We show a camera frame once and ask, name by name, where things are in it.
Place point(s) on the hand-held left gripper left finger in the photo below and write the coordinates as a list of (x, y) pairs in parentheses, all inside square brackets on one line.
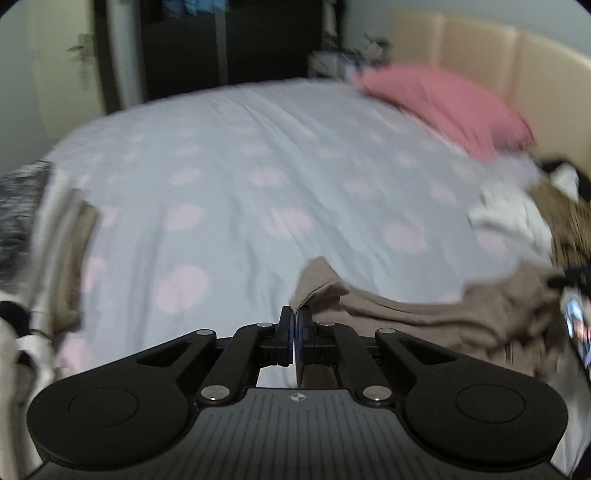
[(287, 341)]

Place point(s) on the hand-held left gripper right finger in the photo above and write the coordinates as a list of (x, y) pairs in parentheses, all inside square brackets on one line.
[(302, 341)]

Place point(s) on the taupe garment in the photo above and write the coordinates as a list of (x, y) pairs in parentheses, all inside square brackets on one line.
[(438, 318)]

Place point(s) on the brown patterned cloth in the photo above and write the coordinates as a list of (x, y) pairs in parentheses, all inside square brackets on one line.
[(572, 226)]

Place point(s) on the white crumpled cloth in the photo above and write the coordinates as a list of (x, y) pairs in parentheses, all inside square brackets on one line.
[(508, 212)]

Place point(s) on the polka dot bedsheet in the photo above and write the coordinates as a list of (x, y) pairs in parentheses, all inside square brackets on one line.
[(254, 152)]

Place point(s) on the beige folded garment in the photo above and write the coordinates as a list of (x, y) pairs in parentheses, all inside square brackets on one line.
[(76, 258)]

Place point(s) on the white folded sweatshirt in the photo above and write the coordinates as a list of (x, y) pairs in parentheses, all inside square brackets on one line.
[(46, 258)]

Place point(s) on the beige padded headboard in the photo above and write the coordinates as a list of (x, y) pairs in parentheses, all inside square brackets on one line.
[(545, 69)]

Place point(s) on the pink pillow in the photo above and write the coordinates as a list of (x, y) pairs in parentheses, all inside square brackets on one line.
[(438, 101)]

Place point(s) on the cluttered bedside table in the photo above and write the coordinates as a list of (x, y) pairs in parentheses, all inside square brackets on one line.
[(332, 62)]

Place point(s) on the black floral folded garment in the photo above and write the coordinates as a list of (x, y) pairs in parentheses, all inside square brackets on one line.
[(18, 207)]

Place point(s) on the dark wardrobe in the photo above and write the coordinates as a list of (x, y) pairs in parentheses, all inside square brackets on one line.
[(194, 46)]

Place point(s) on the cream door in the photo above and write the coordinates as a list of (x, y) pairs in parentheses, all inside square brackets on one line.
[(60, 92)]

